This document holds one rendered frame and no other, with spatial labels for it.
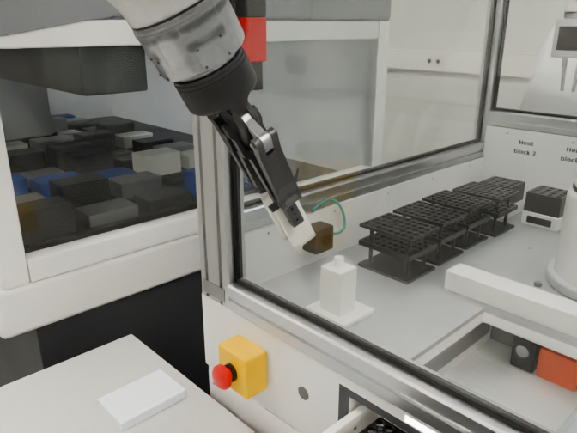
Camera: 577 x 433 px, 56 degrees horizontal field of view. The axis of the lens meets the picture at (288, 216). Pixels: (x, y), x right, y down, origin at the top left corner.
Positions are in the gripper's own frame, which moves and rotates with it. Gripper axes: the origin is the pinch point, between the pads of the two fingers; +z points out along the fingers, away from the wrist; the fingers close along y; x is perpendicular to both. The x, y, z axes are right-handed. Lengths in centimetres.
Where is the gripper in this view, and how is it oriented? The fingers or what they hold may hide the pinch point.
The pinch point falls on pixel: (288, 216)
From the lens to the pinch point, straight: 63.0
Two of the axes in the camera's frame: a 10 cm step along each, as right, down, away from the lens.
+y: 4.7, 3.8, -8.0
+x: 7.9, -5.8, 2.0
